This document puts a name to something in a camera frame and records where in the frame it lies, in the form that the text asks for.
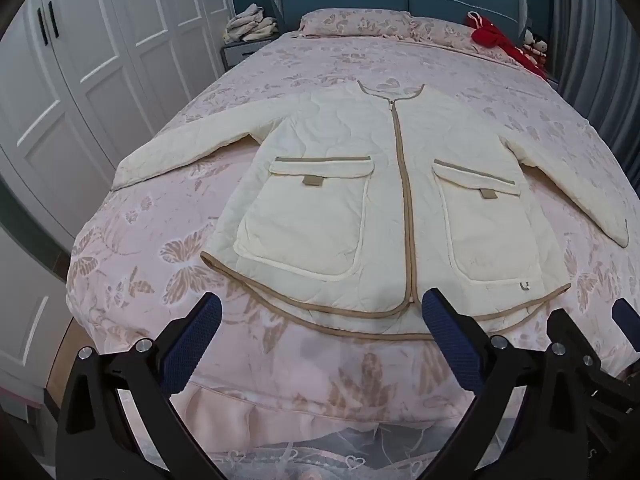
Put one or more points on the lace bed skirt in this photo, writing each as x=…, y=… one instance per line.
x=340, y=455

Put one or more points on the plush toys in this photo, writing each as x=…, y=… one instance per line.
x=535, y=45

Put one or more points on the white wardrobe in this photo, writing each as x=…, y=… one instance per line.
x=75, y=85

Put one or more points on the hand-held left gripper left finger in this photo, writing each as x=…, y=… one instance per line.
x=192, y=345

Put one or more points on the cream quilted jacket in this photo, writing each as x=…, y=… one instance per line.
x=320, y=210

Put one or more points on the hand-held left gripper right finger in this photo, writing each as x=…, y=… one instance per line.
x=450, y=345

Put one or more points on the bed with pink floral cover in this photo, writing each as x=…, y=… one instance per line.
x=200, y=240

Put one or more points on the grey nightstand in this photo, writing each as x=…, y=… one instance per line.
x=242, y=52

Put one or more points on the red cloth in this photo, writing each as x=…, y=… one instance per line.
x=492, y=37

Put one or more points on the grey curtain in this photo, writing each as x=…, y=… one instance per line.
x=595, y=50

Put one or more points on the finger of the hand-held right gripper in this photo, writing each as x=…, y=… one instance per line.
x=587, y=350
x=627, y=316

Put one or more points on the pink floral pillow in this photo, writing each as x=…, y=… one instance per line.
x=445, y=30
x=350, y=22

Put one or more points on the white door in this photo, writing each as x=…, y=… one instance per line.
x=25, y=320

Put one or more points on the pile of beige clothes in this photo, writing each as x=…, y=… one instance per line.
x=250, y=25

